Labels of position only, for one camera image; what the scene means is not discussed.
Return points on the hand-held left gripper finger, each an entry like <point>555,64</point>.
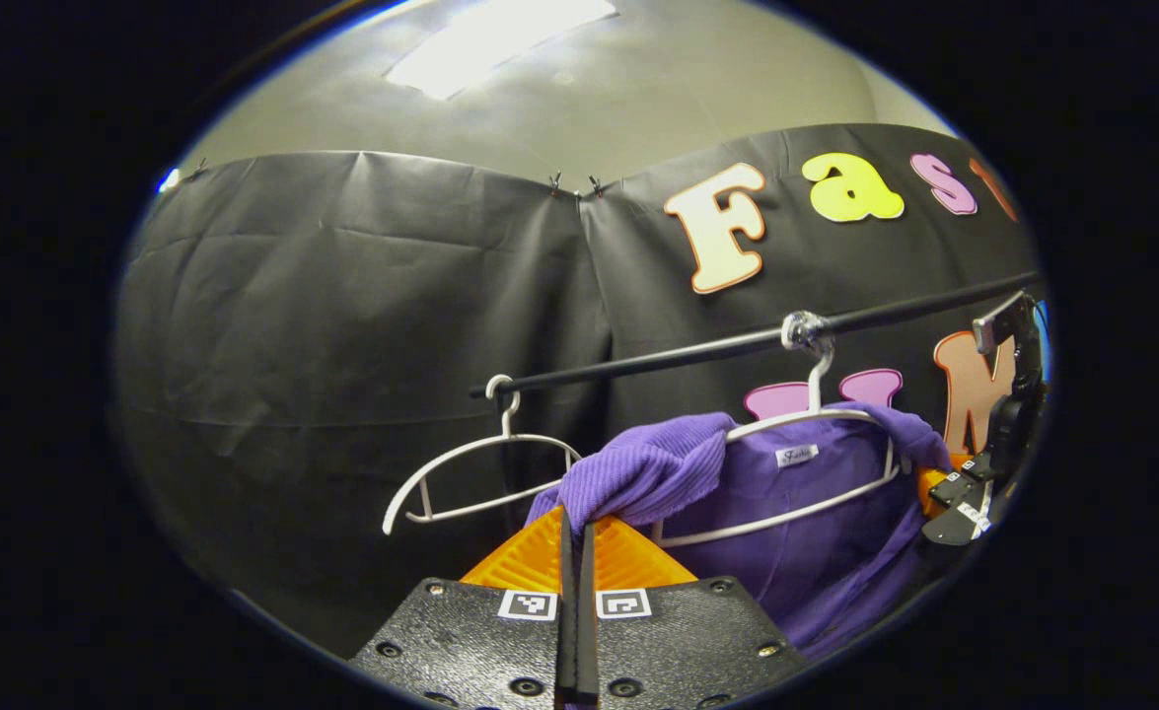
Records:
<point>588,611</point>
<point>566,611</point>

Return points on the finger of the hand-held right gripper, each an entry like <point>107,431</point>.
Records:
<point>959,523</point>
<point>964,481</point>

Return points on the purple jacket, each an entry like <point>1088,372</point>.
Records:
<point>816,552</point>

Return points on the white hanger with jacket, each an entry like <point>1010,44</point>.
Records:
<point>815,390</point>

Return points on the empty white hanger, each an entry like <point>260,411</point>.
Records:
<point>506,414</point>

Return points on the black clothes rack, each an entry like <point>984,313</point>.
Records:
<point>697,350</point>

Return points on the black backdrop cloth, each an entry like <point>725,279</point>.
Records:
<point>342,316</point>

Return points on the ceiling light panel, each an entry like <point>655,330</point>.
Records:
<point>500,39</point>

